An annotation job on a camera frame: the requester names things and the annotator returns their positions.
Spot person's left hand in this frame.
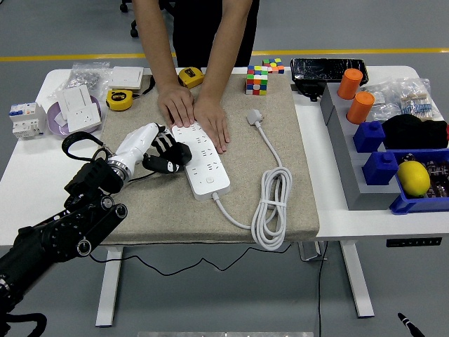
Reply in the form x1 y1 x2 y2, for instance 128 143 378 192
192 95 232 154

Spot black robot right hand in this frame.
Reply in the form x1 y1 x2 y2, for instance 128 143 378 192
397 312 424 337

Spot person's right hand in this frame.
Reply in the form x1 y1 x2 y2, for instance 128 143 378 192
156 84 196 128

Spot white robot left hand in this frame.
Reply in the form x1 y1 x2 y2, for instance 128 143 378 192
112 121 184 176

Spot white power strip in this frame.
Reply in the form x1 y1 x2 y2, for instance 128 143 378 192
170 121 232 202

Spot black adapter cord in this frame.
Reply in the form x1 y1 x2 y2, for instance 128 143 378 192
89 171 294 277

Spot yellow tape measure silver clip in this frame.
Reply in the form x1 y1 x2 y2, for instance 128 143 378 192
177 66 205 89

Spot yellow tape measure black label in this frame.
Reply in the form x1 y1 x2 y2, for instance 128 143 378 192
105 89 135 112

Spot grey-brown fabric mat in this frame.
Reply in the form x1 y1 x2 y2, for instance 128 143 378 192
100 72 321 246

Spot large colourful puzzle cube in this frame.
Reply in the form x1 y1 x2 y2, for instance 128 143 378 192
245 65 269 95

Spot white table leg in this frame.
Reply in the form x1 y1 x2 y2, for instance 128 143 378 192
340 242 375 319
95 245 124 328

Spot black table control panel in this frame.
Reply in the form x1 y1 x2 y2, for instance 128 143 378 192
385 237 443 249

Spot person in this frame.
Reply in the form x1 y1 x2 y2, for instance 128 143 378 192
171 0 261 70

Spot small colourful puzzle cube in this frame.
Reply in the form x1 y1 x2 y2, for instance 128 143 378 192
262 58 285 74

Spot purple bowl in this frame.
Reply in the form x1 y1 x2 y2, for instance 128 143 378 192
46 95 103 140

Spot black office chair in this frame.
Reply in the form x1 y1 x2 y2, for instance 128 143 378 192
119 0 175 39

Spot clear bag of screws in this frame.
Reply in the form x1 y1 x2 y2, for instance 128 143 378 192
47 62 112 101

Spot white circuit breaker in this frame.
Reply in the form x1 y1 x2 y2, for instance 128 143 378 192
8 101 48 140

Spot blue storage bin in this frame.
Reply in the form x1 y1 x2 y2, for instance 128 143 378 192
382 147 449 215

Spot black plastic tray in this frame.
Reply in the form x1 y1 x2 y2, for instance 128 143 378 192
290 58 369 85

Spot orange cylinder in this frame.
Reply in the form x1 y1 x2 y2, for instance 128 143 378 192
336 68 364 101
346 91 376 125

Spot yellow lemon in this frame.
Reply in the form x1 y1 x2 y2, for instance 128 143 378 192
396 160 431 198

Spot dark packets in bin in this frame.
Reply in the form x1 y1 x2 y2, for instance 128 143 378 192
401 152 449 199

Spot grey stepped stand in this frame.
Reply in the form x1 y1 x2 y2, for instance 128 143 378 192
319 82 403 211

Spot blue block with knob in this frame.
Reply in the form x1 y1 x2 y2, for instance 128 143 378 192
361 150 399 186
352 121 387 154

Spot clear bag of parts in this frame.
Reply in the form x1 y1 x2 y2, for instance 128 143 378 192
361 82 404 124

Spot black cloth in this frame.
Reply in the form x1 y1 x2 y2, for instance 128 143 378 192
380 114 449 150

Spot clear bag of resistors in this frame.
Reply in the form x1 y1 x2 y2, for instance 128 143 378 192
392 77 445 122

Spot black lanyard strap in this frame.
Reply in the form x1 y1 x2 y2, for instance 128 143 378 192
133 75 156 100

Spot white power cord with plug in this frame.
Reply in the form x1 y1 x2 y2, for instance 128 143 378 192
211 108 294 251

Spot white wall switch panel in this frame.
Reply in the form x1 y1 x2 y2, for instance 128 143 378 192
107 66 145 91

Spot white wall socket panel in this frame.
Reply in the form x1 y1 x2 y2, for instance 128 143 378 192
66 103 102 133

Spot white double switch panel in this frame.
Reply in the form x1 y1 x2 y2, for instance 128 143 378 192
55 86 93 117

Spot black hanging cable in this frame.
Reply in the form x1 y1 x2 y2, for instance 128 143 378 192
317 242 329 337

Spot grey metal table bracket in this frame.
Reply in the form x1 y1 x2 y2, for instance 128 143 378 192
297 240 329 263

